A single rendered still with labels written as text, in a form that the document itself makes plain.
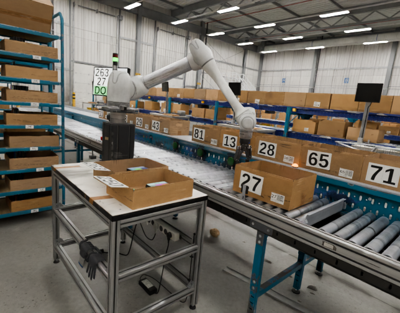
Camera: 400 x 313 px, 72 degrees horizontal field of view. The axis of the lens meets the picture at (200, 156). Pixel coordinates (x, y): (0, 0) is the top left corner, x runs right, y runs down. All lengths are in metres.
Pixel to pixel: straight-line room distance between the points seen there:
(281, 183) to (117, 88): 1.23
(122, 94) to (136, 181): 0.66
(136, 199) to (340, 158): 1.27
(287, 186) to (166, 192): 0.64
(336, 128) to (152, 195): 5.50
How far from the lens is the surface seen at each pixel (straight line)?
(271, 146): 2.15
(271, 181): 1.57
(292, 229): 1.45
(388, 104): 6.52
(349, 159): 1.91
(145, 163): 2.01
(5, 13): 3.01
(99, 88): 3.20
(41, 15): 3.03
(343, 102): 6.78
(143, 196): 1.35
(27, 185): 3.02
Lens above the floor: 1.27
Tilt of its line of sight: 11 degrees down
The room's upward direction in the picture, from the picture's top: 5 degrees clockwise
